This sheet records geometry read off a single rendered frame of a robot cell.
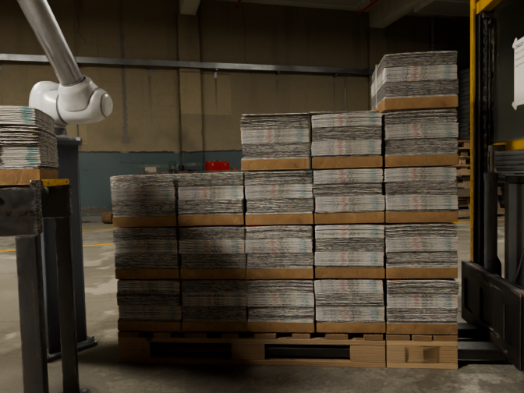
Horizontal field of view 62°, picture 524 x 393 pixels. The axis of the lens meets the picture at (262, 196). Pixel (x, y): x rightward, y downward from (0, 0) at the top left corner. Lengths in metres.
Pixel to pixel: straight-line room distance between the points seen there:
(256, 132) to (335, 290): 0.74
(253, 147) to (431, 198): 0.75
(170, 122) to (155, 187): 6.73
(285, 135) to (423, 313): 0.93
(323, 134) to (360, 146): 0.16
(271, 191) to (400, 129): 0.58
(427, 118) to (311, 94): 7.53
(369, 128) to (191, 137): 6.87
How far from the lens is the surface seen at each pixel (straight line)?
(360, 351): 1.98
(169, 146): 8.59
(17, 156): 1.43
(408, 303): 1.95
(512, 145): 2.29
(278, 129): 1.84
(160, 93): 8.70
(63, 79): 2.12
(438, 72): 1.94
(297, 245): 1.84
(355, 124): 1.84
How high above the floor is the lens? 0.82
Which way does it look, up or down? 3 degrees down
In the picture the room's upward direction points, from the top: 1 degrees counter-clockwise
